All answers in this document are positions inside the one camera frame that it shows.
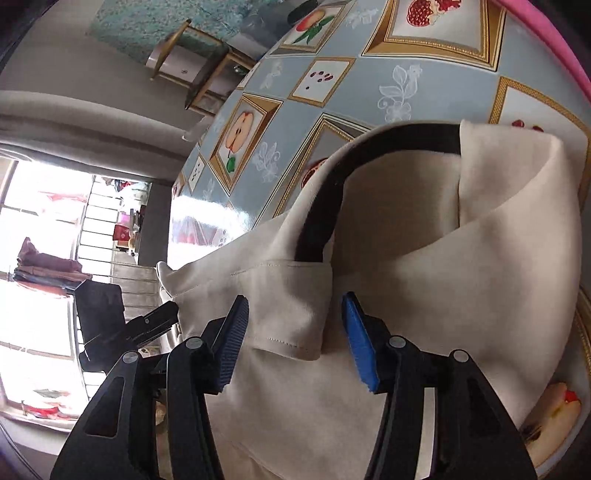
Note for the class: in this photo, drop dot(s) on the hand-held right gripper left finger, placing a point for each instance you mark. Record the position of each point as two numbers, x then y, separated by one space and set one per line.
231 341

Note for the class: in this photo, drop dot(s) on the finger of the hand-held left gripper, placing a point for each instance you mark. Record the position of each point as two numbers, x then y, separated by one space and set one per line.
154 321

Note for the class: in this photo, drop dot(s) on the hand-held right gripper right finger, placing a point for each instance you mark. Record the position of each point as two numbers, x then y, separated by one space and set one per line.
362 341

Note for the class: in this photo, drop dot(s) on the cream jacket with black trim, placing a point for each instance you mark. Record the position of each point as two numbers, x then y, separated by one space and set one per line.
415 277

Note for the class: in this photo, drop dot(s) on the red box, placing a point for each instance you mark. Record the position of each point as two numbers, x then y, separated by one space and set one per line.
122 231

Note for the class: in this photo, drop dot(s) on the metal window railing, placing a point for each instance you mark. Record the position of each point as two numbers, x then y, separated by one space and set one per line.
99 221

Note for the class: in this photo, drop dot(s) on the dark grey cabinet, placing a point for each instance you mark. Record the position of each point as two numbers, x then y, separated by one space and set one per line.
154 221

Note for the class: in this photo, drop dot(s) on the beige curtain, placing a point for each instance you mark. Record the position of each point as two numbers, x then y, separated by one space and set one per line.
92 120

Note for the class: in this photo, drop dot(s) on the wooden chair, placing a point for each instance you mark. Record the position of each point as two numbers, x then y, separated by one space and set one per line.
207 78

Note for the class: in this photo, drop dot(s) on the fruit-print blue tablecloth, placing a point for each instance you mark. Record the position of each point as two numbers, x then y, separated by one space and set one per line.
360 92

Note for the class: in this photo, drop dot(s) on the pale pink box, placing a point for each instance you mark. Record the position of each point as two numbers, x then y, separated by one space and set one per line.
178 67

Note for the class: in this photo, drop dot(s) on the empty clear water jug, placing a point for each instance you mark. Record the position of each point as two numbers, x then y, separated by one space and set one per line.
257 27

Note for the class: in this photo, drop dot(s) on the pink floral blanket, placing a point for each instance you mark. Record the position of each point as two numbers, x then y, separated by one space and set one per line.
558 32

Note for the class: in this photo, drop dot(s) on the floral wall cloth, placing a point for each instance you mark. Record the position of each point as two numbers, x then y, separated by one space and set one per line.
152 23

